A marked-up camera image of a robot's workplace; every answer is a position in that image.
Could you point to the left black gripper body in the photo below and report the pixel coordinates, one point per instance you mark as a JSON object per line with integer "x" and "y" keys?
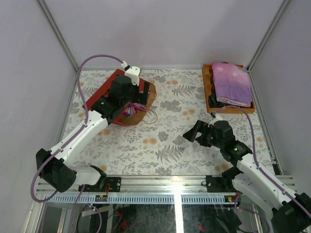
{"x": 142, "y": 94}

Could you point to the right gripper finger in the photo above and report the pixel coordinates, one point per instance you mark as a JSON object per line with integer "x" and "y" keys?
{"x": 191, "y": 135}
{"x": 201, "y": 127}

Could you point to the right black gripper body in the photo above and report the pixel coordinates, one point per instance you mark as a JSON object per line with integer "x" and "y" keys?
{"x": 211, "y": 139}

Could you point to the red paper bag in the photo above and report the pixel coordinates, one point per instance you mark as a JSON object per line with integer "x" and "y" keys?
{"x": 113, "y": 113}

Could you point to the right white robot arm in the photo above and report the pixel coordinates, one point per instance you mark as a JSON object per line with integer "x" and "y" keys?
{"x": 289, "y": 211}

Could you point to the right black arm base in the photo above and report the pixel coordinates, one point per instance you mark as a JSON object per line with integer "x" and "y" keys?
{"x": 220, "y": 184}

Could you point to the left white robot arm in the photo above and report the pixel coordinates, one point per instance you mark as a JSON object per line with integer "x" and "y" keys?
{"x": 56, "y": 165}

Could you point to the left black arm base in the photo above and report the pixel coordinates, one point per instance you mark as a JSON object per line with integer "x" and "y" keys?
{"x": 107, "y": 185}

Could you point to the black item in tray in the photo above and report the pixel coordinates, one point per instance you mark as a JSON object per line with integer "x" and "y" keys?
{"x": 213, "y": 102}

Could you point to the floral table mat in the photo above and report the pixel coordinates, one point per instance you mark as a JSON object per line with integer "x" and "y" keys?
{"x": 156, "y": 145}

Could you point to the purple star cloth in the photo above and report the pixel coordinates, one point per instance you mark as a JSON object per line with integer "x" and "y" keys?
{"x": 232, "y": 84}

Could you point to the wooden compartment tray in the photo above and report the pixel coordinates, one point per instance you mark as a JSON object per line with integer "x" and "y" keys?
{"x": 209, "y": 88}

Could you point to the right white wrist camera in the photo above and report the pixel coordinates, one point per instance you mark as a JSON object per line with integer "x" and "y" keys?
{"x": 215, "y": 117}

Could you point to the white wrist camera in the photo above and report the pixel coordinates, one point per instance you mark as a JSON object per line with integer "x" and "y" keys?
{"x": 215, "y": 117}
{"x": 132, "y": 72}

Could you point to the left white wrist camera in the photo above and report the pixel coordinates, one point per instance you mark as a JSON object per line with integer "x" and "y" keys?
{"x": 132, "y": 72}

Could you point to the aluminium front rail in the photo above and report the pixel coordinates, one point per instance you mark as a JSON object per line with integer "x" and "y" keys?
{"x": 148, "y": 184}

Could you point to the blue slotted cable duct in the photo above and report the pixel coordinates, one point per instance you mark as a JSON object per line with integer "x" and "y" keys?
{"x": 144, "y": 199}

